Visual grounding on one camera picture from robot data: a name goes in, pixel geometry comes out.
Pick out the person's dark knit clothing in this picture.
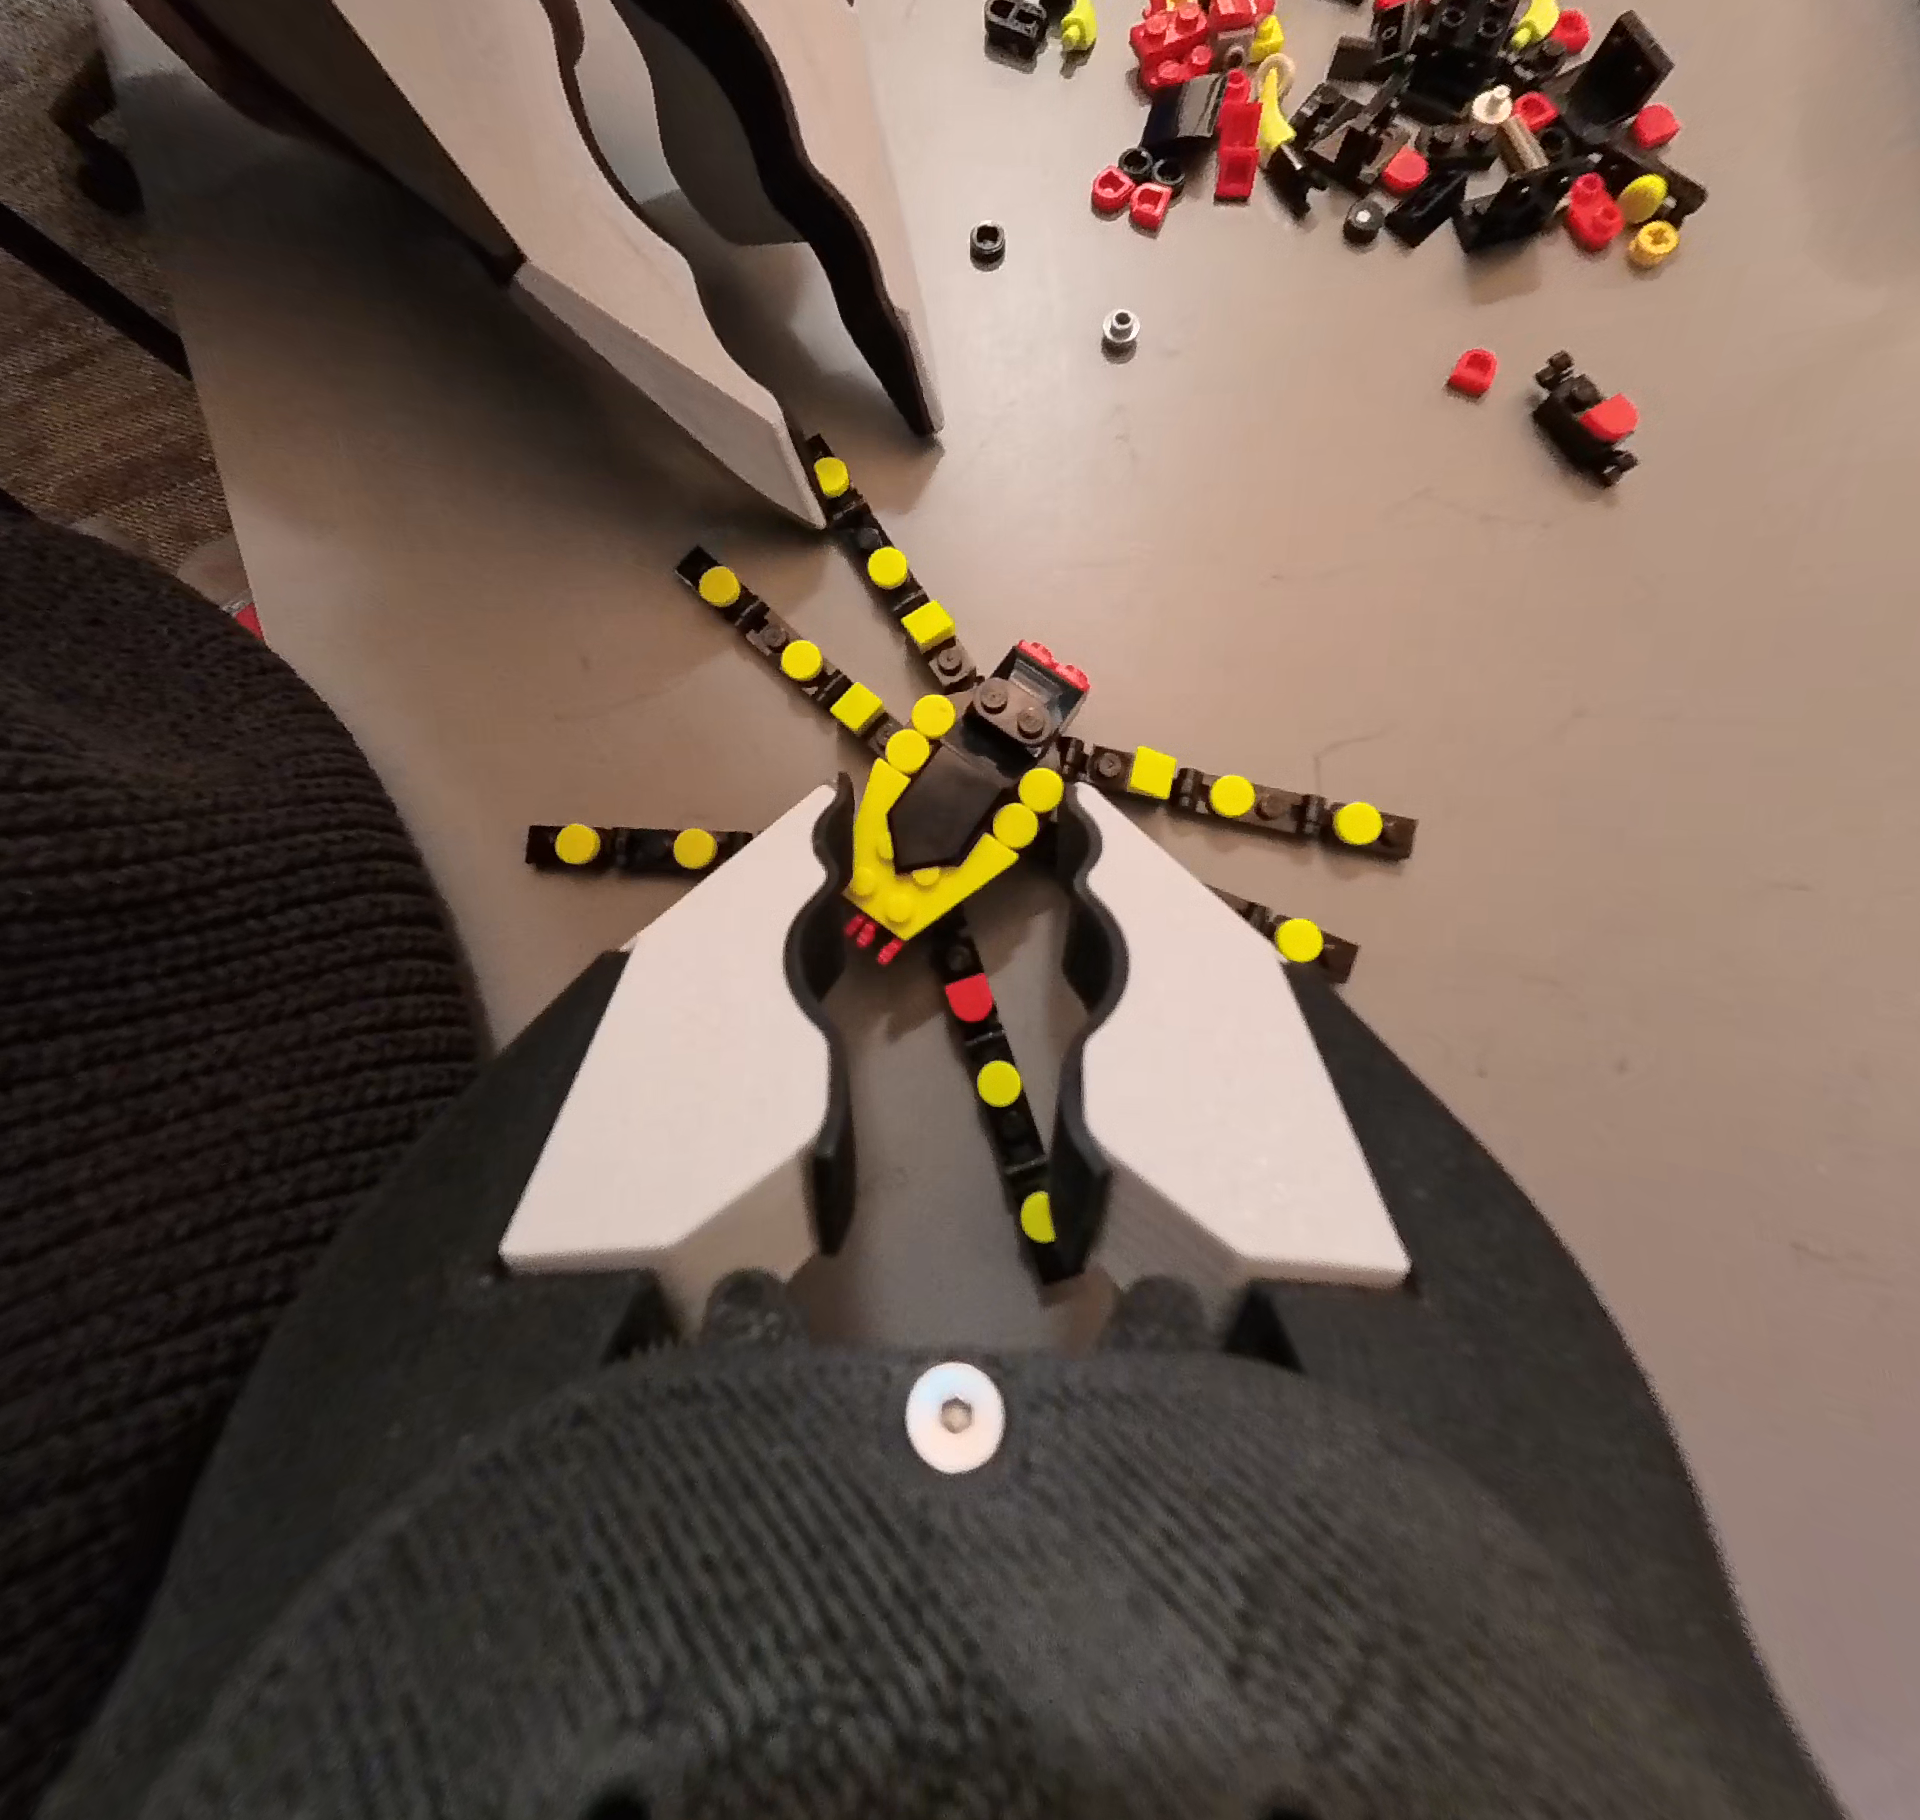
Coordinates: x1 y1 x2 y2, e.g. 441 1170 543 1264
0 498 496 1820

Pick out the black red lego subassembly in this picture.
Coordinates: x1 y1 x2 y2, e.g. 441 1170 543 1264
1530 350 1640 490

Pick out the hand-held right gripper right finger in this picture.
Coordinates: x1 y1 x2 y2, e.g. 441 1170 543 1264
1047 782 1415 1328

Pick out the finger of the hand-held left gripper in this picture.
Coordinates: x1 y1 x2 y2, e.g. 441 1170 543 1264
562 0 947 438
134 0 830 529

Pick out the pile of loose lego pieces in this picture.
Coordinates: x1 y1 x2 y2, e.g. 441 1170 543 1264
981 0 1713 269

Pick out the black yellow lego spider model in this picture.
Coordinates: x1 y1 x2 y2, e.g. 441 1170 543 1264
523 431 1419 1290

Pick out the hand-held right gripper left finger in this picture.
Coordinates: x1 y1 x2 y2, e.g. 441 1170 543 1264
499 782 859 1328

